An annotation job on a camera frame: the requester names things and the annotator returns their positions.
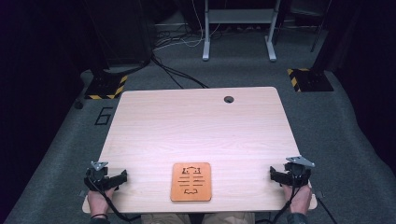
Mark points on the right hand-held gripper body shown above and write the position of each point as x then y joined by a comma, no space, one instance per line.
298,174

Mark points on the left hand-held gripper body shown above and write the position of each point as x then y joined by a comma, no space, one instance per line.
97,177

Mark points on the person's left hand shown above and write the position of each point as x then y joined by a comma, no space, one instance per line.
99,202

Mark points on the black wristband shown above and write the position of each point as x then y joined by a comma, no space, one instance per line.
99,215

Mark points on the orange engraved wooden board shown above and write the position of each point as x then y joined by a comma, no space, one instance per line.
190,182

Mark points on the small black round object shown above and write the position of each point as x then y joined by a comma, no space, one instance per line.
78,104

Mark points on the black striped stand base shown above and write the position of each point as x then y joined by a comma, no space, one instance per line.
106,87
311,80

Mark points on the black cabinet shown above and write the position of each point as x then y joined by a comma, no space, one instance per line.
124,31

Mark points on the white metal desk frame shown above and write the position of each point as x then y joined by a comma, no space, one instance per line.
238,17

